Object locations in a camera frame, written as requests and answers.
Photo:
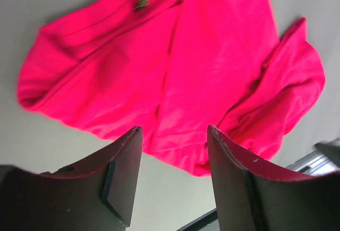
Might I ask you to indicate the red polo shirt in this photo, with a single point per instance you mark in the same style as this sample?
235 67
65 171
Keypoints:
174 67

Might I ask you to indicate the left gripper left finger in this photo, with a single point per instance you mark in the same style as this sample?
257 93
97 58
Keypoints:
94 193

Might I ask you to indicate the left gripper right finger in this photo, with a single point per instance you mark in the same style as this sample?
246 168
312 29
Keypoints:
252 193

